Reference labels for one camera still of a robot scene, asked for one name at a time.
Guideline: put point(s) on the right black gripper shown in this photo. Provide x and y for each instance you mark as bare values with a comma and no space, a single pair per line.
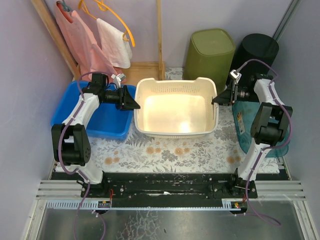
231,92

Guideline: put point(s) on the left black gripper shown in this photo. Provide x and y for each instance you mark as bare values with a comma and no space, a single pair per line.
123,97

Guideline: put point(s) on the blue plastic tray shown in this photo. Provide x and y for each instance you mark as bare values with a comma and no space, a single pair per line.
106,122

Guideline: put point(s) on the white plastic basin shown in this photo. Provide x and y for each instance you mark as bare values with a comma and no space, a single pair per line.
176,109

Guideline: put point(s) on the green mesh basket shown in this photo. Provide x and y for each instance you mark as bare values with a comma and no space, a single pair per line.
209,55

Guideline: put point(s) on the white towel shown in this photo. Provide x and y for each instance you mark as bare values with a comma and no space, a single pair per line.
113,45

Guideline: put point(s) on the large black plastic bin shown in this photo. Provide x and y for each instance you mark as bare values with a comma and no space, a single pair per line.
254,46

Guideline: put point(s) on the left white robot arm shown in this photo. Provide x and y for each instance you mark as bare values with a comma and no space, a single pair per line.
70,142

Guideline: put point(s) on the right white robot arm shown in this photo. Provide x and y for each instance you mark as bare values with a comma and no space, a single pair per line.
269,128

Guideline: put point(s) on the floral table mat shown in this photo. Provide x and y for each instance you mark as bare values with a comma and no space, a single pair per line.
218,152

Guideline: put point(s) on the pink hanging towel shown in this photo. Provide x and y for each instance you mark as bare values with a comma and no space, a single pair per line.
81,42

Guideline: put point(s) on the orange clothes hanger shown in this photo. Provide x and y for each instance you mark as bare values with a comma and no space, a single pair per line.
85,6

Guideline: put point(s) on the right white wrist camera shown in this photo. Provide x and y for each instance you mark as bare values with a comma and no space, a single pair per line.
235,75

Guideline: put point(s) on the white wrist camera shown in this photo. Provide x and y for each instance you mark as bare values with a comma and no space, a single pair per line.
118,79
235,75

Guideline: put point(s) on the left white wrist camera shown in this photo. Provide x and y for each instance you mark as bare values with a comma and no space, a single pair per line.
118,79

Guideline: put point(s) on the wooden rack frame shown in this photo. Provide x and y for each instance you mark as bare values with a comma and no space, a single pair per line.
137,71

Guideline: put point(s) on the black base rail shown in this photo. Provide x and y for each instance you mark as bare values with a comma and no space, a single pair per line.
171,191

